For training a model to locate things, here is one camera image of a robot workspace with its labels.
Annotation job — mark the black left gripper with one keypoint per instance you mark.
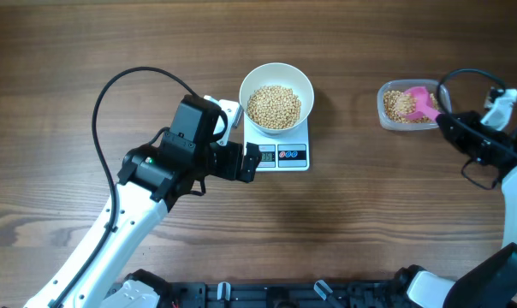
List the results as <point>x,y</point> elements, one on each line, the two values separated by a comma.
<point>250,162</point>

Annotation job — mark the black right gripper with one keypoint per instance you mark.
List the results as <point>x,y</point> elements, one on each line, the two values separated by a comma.
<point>459,133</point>

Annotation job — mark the pink measuring scoop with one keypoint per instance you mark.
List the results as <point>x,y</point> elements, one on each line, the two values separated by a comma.
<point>416,103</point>

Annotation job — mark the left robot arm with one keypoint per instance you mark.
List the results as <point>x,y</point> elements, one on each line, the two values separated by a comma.
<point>137,214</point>

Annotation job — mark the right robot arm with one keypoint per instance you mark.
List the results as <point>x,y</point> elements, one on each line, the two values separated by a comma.
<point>493,283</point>

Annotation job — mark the white digital kitchen scale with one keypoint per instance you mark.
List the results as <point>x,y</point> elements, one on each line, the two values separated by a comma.
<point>288,151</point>

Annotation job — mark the soybeans in bowl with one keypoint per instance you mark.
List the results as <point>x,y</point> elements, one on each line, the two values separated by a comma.
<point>274,107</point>

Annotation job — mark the white bowl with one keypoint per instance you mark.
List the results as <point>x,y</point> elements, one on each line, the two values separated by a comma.
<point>279,74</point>

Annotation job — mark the clear plastic container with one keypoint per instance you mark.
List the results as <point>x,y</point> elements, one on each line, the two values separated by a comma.
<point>402,85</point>

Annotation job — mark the soybeans in container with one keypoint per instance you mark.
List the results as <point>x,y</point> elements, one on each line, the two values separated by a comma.
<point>390,101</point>

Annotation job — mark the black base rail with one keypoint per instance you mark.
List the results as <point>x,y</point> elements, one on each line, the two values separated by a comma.
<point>354,294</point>

